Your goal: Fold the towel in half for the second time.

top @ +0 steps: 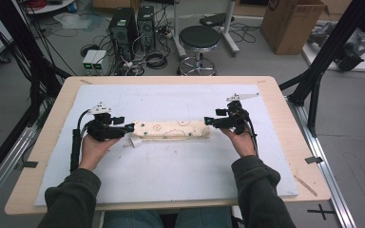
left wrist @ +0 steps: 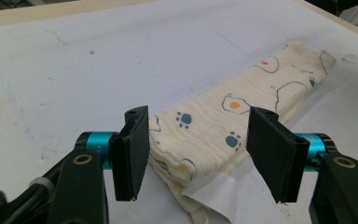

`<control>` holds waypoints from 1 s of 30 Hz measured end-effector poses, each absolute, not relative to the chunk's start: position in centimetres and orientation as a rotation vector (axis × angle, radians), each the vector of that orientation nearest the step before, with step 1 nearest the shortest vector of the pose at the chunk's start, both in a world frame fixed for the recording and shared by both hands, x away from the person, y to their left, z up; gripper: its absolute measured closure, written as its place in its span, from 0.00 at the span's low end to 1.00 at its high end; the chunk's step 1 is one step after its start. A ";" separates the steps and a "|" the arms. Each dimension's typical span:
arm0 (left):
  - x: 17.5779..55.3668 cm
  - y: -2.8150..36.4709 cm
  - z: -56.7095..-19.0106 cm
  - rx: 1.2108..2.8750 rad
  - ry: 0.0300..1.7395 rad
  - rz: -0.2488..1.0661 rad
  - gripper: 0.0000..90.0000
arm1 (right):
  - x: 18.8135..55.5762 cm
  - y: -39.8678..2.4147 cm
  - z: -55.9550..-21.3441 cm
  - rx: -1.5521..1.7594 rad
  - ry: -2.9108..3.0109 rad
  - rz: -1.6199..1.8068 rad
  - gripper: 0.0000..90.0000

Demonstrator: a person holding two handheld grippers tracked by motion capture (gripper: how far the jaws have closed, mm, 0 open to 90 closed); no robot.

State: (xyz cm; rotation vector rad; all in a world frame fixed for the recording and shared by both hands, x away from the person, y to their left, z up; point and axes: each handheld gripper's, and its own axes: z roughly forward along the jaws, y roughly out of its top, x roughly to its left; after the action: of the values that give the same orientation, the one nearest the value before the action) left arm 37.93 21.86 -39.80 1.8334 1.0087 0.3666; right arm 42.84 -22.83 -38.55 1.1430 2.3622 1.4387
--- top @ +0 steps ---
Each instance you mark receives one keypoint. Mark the large black computer tower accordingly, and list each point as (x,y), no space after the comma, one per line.
(122,30)

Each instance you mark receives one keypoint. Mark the black round stool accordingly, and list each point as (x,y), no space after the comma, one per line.
(199,37)

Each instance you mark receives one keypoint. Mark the person's leg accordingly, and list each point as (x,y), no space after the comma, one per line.
(204,218)
(131,220)

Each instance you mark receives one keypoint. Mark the white power supply unit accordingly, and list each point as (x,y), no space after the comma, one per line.
(89,60)
(99,60)

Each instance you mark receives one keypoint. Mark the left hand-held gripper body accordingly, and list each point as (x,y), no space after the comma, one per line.
(103,129)

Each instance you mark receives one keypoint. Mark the white round table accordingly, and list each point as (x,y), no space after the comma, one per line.
(50,8)

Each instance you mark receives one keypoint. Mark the clear plastic bag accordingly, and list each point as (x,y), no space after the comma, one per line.
(72,21)

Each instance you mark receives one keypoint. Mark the person's right hand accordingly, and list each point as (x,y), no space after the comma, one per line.
(242,144)

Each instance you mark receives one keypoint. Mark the cream towel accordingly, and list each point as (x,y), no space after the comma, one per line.
(171,129)

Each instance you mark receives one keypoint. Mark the black metal frame stand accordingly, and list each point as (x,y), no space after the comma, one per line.
(28,63)
(326,50)

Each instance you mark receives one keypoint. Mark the slim black computer tower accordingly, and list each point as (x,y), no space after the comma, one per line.
(146,27)

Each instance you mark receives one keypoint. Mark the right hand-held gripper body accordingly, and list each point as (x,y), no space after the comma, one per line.
(233,118)

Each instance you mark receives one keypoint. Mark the thin wooden stick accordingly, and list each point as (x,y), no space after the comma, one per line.
(305,186)

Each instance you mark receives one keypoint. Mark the person's right leg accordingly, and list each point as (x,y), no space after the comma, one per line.
(204,218)

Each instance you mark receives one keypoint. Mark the brown cardboard box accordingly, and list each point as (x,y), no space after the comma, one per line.
(290,27)

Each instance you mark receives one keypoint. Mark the black flat case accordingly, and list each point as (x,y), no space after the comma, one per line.
(215,19)

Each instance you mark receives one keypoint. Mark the person's left leg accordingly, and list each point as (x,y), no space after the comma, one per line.
(131,220)

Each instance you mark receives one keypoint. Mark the black tape cross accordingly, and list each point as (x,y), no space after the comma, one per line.
(321,211)

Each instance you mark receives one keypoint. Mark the person's left hand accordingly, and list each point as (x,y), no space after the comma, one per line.
(95,152)

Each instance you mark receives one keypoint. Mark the white desk leg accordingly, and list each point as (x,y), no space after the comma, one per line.
(230,34)
(179,34)

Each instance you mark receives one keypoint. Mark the black tape piece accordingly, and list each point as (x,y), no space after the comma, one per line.
(28,164)
(313,160)

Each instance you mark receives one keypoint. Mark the aluminium rail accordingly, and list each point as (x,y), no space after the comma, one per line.
(326,177)
(3,171)

